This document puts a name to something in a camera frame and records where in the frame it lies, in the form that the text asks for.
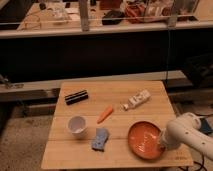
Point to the blue sponge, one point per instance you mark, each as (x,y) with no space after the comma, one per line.
(100,139)

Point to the white tube bottle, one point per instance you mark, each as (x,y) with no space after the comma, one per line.
(136,100)

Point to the black striped eraser block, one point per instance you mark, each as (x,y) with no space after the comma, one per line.
(76,97)

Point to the black bag on shelf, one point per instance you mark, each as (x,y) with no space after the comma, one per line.
(112,17)

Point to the red tool on shelf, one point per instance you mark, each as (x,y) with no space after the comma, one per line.
(135,13)

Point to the orange ceramic bowl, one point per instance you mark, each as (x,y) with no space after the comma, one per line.
(143,140)

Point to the orange toy carrot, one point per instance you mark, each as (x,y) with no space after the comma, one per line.
(105,114)

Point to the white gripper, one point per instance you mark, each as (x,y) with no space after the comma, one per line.
(165,140)

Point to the white cup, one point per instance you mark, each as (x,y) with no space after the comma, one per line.
(77,125)

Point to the black power box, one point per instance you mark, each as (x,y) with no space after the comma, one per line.
(205,127)

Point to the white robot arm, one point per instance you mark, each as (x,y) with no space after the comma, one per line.
(184,129)

